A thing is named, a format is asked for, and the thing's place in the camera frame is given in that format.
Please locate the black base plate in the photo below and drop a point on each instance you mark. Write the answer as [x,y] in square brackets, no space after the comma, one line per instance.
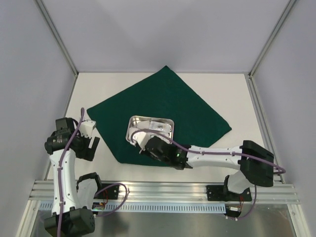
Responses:
[217,193]
[110,193]

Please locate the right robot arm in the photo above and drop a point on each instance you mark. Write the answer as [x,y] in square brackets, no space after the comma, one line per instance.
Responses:
[252,162]

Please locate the suture packet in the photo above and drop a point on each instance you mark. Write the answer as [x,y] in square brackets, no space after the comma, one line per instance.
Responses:
[160,126]

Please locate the right aluminium frame post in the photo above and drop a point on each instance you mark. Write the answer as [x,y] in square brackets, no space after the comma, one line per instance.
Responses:
[273,35]

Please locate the stainless steel tray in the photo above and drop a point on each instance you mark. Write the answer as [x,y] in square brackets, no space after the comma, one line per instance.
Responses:
[135,119]

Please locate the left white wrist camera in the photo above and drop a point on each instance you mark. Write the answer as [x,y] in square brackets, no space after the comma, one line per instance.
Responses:
[86,128]

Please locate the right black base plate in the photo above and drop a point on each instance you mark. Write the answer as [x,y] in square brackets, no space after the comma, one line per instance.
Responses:
[217,193]

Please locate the left aluminium frame post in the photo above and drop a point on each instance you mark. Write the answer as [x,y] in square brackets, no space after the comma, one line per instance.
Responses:
[50,24]

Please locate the grey slotted cable duct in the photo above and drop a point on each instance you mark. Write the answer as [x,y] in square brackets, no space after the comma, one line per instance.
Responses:
[151,207]

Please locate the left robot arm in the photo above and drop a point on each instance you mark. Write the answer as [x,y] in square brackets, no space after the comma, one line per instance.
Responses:
[71,214]

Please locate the green surgical cloth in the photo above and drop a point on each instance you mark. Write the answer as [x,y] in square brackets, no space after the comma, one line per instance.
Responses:
[161,95]

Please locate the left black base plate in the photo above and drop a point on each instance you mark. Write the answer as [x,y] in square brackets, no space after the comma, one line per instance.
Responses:
[110,193]

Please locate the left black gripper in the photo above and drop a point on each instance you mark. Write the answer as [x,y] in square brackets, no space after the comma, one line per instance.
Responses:
[87,153]

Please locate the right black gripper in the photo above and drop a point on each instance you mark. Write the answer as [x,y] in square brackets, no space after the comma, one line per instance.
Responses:
[150,143]

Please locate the aluminium front rail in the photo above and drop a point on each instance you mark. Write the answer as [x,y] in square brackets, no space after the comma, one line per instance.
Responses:
[178,192]

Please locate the aluminium frame post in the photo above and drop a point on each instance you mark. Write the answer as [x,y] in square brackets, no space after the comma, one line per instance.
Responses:
[273,35]
[50,24]

